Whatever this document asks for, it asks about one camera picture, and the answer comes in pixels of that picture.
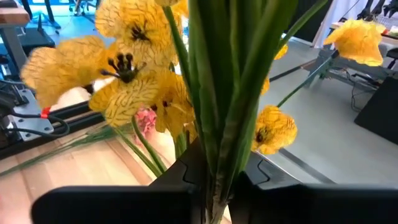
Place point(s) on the grey metal mounting plate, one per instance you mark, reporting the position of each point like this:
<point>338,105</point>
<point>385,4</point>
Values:
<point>31,124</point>

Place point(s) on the black flat floor panel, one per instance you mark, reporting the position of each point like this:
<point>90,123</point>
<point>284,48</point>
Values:
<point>379,112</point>

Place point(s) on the grey metal table frame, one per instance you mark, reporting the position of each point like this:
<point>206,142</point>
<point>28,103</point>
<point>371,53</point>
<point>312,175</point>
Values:
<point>342,68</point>

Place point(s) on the wooden top desk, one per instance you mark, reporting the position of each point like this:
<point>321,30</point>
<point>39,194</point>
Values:
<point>12,17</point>

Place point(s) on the yellow artificial flower bunch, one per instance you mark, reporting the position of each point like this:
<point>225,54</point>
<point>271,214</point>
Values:
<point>230,93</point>

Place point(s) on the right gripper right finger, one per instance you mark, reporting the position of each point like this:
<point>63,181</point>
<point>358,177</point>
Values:
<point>311,205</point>

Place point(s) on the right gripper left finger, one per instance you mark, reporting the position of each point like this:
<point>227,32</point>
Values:
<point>124,205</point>

